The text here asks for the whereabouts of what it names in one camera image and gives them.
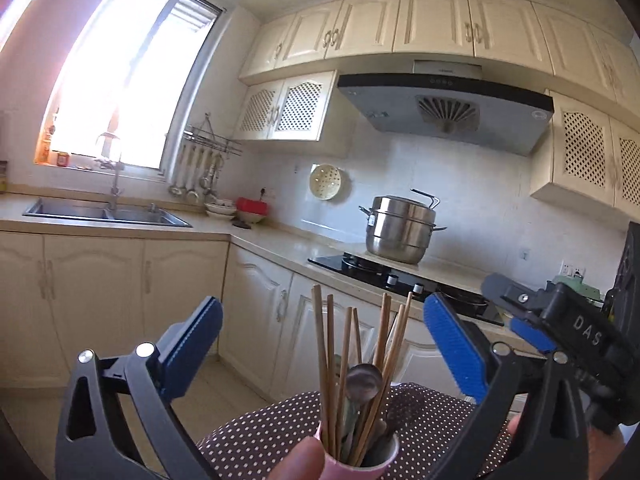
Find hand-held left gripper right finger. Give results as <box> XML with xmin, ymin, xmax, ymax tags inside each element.
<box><xmin>424</xmin><ymin>292</ymin><xmax>591</xmax><ymax>480</ymax></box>

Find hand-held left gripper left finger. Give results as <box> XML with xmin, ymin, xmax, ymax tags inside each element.
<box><xmin>55</xmin><ymin>296</ymin><xmax>225</xmax><ymax>480</ymax></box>

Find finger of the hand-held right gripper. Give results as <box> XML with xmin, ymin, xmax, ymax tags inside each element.
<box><xmin>481</xmin><ymin>272</ymin><xmax>549</xmax><ymax>319</ymax></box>
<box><xmin>510</xmin><ymin>317</ymin><xmax>559</xmax><ymax>355</ymax></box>

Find metal spoon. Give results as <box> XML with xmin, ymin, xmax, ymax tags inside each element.
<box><xmin>346</xmin><ymin>364</ymin><xmax>385</xmax><ymax>442</ymax></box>

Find bundle of wooden chopsticks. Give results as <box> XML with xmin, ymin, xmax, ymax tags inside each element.
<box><xmin>311</xmin><ymin>284</ymin><xmax>414</xmax><ymax>467</ymax></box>

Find pink cup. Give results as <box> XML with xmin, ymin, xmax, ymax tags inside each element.
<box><xmin>317</xmin><ymin>422</ymin><xmax>401</xmax><ymax>480</ymax></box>

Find row of hanging kitchen utensils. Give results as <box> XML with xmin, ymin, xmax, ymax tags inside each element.
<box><xmin>169</xmin><ymin>144</ymin><xmax>226</xmax><ymax>204</ymax></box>

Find person's right hand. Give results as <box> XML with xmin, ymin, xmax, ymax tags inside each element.
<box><xmin>586</xmin><ymin>425</ymin><xmax>628</xmax><ymax>463</ymax></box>

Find person's left hand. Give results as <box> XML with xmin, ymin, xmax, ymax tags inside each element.
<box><xmin>270</xmin><ymin>437</ymin><xmax>327</xmax><ymax>480</ymax></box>

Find green electric cooker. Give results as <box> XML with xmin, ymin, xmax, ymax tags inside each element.
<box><xmin>552</xmin><ymin>275</ymin><xmax>609</xmax><ymax>306</ymax></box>

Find brown polka dot tablecloth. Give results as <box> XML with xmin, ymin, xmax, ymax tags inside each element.
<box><xmin>195</xmin><ymin>382</ymin><xmax>516</xmax><ymax>480</ymax></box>

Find stainless steel steamer pot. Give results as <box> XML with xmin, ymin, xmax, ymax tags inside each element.
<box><xmin>358</xmin><ymin>189</ymin><xmax>448</xmax><ymax>265</ymax></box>

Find black gas stove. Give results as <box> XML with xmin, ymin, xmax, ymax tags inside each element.
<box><xmin>307</xmin><ymin>252</ymin><xmax>506</xmax><ymax>327</ymax></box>

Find stack of white bowls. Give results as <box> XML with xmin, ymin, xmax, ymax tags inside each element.
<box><xmin>205</xmin><ymin>199</ymin><xmax>237</xmax><ymax>219</ymax></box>

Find red container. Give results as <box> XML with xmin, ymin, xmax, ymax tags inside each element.
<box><xmin>236</xmin><ymin>197</ymin><xmax>269</xmax><ymax>225</ymax></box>

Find large lattice door cabinet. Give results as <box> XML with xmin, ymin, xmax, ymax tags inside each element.
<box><xmin>530</xmin><ymin>90</ymin><xmax>640</xmax><ymax>222</ymax></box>

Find stainless steel sink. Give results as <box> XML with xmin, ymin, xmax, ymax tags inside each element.
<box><xmin>22</xmin><ymin>196</ymin><xmax>194</xmax><ymax>229</ymax></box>

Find metal faucet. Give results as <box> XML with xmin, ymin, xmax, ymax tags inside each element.
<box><xmin>97</xmin><ymin>132</ymin><xmax>125</xmax><ymax>213</ymax></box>

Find grey range hood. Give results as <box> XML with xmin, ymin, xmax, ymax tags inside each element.
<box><xmin>336</xmin><ymin>60</ymin><xmax>555</xmax><ymax>157</ymax></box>

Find cream colander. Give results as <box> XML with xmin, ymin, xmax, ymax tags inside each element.
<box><xmin>309</xmin><ymin>163</ymin><xmax>351</xmax><ymax>203</ymax></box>

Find small lattice door cabinet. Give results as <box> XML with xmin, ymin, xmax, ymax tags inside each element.
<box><xmin>232</xmin><ymin>71</ymin><xmax>339</xmax><ymax>142</ymax></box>

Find kitchen window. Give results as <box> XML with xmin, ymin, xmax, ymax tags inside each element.
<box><xmin>35</xmin><ymin>0</ymin><xmax>224</xmax><ymax>184</ymax></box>

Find metal wall rack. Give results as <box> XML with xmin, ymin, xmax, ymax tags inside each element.
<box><xmin>181</xmin><ymin>115</ymin><xmax>244</xmax><ymax>157</ymax></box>

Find cream upper wall cabinets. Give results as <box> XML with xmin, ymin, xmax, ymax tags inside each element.
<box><xmin>239</xmin><ymin>0</ymin><xmax>640</xmax><ymax>107</ymax></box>

